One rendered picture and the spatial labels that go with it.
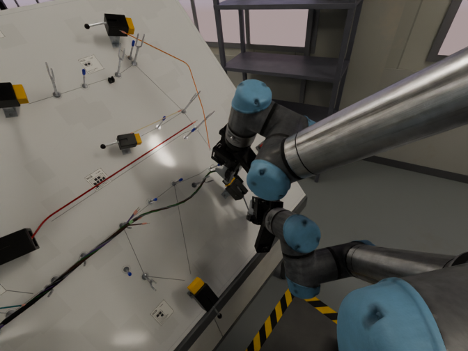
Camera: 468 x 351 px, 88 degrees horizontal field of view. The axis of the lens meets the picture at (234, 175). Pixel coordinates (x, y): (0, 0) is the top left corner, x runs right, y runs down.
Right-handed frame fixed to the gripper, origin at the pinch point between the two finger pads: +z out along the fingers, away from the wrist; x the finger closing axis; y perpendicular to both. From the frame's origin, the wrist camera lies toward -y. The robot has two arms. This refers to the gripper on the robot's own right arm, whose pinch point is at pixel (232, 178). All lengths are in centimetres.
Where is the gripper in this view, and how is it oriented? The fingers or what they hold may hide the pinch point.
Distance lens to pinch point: 77.9
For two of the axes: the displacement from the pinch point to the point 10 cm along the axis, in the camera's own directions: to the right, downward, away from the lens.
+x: -5.9, 6.5, -4.8
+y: -7.9, -5.9, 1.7
